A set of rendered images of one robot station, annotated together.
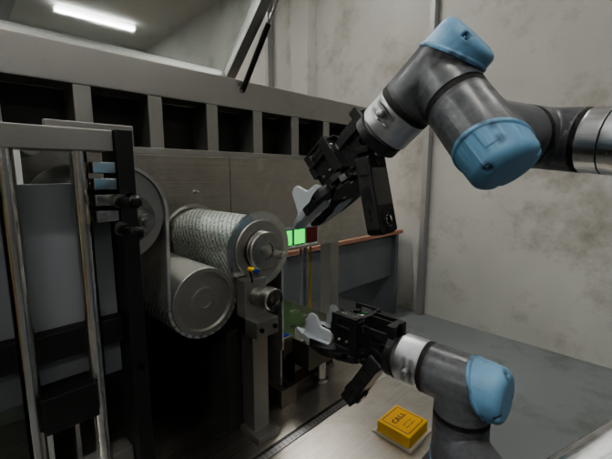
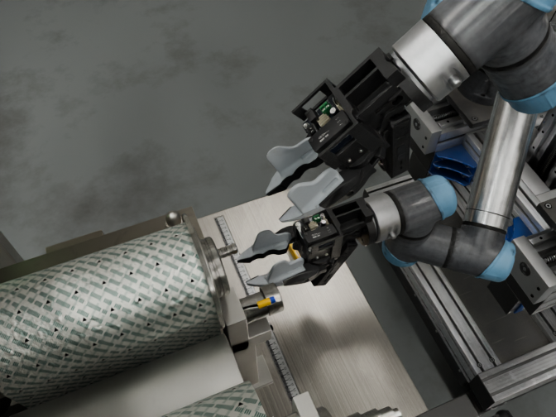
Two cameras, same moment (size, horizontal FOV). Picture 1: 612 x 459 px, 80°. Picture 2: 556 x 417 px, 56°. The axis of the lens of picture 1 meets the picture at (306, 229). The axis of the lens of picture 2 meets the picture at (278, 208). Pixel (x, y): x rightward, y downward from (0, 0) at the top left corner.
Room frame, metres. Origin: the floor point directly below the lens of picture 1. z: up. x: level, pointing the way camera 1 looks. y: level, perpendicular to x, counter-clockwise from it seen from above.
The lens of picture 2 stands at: (0.49, 0.34, 1.82)
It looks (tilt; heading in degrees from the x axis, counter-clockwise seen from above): 55 degrees down; 292
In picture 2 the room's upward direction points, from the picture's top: straight up
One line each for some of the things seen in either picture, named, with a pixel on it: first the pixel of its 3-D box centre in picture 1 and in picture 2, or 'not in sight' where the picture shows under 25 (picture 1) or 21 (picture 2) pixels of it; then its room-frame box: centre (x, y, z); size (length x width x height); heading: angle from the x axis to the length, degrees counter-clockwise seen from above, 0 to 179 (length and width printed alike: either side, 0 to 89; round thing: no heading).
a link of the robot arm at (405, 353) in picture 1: (412, 361); (376, 220); (0.52, -0.16, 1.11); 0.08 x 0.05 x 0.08; 135
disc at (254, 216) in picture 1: (259, 249); (203, 270); (0.69, 0.09, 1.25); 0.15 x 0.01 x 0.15; 135
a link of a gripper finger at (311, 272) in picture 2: (331, 346); (304, 266); (0.60, -0.05, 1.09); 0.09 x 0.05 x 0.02; 54
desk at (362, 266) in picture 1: (319, 279); not in sight; (3.27, -0.12, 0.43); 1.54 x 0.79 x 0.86; 134
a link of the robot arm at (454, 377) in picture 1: (464, 382); (418, 204); (0.47, -0.22, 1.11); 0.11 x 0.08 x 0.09; 45
